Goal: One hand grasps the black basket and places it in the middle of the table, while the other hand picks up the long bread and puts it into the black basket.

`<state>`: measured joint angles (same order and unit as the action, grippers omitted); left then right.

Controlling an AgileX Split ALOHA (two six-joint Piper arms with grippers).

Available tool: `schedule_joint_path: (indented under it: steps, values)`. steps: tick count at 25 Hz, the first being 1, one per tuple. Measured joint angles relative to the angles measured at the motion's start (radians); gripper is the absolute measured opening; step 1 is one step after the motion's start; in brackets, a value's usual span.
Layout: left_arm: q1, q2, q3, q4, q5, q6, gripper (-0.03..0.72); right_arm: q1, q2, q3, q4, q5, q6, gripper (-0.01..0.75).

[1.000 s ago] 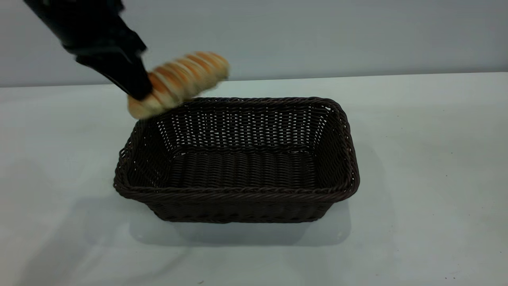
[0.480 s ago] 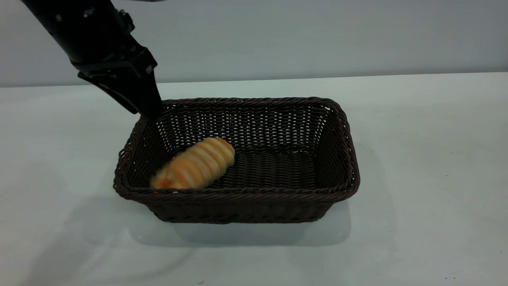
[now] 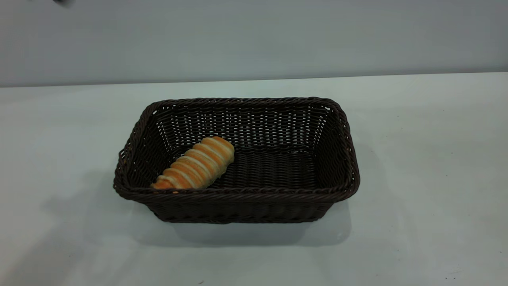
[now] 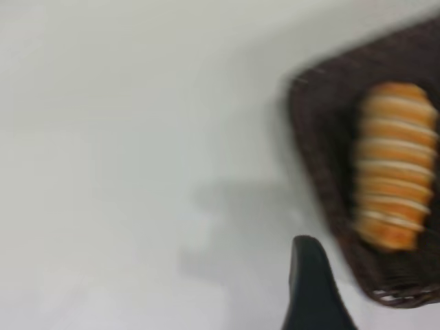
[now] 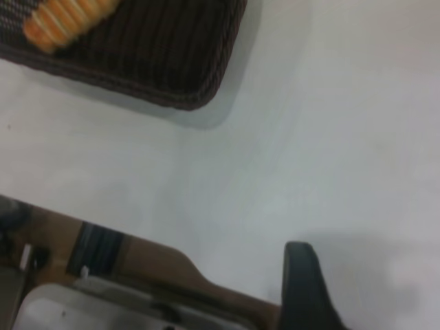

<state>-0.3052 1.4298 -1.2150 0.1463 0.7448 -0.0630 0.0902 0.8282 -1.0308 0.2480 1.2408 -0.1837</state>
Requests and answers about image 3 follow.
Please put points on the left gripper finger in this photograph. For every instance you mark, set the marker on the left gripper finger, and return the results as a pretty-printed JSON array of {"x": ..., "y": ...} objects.
[{"x": 63, "y": 2}]

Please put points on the striped orange bread roll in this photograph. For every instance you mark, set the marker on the striped orange bread roll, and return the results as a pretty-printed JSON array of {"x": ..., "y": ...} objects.
[{"x": 196, "y": 165}]

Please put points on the dark brown wicker basket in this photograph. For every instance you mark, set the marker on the dark brown wicker basket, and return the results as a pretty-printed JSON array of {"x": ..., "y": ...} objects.
[{"x": 238, "y": 186}]

